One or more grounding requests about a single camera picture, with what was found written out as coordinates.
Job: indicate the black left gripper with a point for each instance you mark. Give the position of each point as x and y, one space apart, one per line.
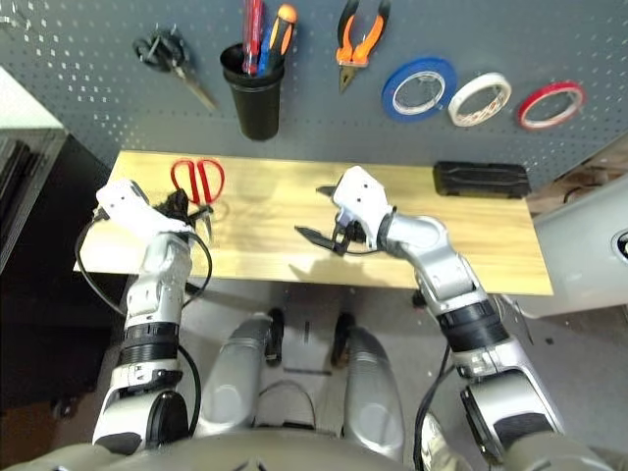
179 208

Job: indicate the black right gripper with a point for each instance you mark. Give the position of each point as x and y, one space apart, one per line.
353 238

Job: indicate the white tape roll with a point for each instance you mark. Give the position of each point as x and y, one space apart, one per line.
458 113

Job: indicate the orange black needle-nose pliers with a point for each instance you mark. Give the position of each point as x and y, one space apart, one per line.
363 49

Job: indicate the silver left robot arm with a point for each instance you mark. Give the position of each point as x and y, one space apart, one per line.
157 294

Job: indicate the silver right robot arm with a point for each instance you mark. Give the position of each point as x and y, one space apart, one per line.
441 255

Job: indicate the dark grey pegboard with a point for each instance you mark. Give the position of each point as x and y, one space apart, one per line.
490 29

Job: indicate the black cup holder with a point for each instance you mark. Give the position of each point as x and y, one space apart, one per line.
257 113

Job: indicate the blue tape roll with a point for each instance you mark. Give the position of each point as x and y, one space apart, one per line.
390 105

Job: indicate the black wheeled flight case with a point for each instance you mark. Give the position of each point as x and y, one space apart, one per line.
73 196

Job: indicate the silver left robot leg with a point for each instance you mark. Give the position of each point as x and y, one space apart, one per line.
230 382

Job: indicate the silver robot leg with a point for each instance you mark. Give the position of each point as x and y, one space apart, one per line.
368 392
230 382

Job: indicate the black flat tool case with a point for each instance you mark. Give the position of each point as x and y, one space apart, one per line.
481 180

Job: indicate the silver right robot leg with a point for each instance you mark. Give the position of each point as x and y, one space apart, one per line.
368 392

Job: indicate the black ribbed plastic case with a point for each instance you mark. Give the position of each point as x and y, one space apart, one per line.
19 196

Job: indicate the red tape roll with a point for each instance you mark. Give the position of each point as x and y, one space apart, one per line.
527 120

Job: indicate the grey robot torso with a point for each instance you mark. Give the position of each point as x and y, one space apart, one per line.
275 454

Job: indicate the white sneaker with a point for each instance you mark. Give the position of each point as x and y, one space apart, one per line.
439 441

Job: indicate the large white grey machine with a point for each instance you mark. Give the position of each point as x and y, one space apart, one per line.
584 260

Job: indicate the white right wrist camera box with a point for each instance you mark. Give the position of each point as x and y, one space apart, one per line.
360 196

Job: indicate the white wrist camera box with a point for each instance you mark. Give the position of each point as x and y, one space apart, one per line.
360 196
127 201

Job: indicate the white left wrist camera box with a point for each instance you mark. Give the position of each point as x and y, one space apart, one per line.
127 201

